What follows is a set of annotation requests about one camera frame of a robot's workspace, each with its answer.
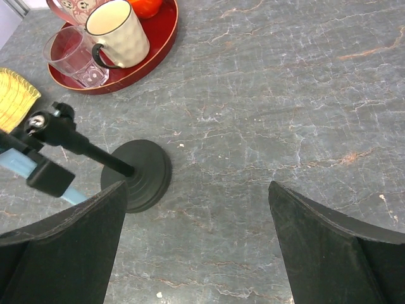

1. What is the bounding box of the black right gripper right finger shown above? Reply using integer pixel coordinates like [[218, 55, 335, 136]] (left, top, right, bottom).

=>
[[268, 181, 404, 303]]

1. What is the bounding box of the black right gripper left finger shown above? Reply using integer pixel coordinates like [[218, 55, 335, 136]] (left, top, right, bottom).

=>
[[1, 181, 128, 303]]

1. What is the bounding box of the smartphone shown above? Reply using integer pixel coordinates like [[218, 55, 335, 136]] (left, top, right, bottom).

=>
[[1, 148, 87, 205]]

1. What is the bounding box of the black phone stand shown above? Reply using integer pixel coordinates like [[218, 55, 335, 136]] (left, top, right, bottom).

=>
[[1, 103, 172, 213]]

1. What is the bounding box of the yellow bamboo tray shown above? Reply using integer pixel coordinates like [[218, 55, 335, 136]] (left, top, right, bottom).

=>
[[0, 68, 41, 133]]

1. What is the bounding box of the round red tray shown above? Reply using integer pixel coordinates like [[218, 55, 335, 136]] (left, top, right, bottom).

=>
[[47, 1, 179, 95]]

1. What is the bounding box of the cream ceramic mug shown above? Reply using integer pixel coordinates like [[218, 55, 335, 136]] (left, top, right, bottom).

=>
[[85, 1, 150, 69]]

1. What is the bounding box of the pink floral mug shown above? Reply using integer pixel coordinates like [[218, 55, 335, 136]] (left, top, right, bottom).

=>
[[46, 0, 109, 27]]

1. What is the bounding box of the orange bowl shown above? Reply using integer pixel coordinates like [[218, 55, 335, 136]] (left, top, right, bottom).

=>
[[128, 0, 163, 19]]

